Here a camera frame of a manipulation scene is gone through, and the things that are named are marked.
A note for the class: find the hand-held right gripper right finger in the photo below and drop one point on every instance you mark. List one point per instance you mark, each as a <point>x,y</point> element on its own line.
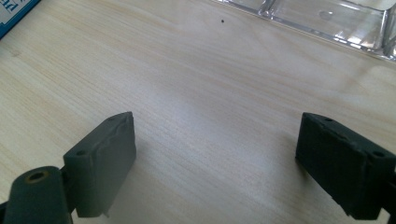
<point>342,168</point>

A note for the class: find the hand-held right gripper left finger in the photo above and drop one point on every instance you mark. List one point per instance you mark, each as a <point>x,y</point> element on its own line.
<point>102,168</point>

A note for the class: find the clear acrylic book stand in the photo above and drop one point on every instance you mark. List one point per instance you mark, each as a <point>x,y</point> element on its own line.
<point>327,21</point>

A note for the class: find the thick blue book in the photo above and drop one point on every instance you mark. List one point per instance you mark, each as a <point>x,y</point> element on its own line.
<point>12,12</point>

